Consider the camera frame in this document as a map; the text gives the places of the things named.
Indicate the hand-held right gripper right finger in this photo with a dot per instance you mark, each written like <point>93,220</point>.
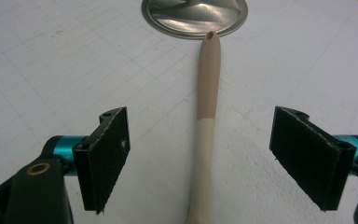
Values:
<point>310,161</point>

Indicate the wooden slotted spatula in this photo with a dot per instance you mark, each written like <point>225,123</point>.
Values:
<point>206,93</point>

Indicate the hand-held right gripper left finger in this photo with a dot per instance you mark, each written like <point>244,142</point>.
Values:
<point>104,161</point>

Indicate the metal utensil stand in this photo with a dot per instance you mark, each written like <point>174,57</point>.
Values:
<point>195,15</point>

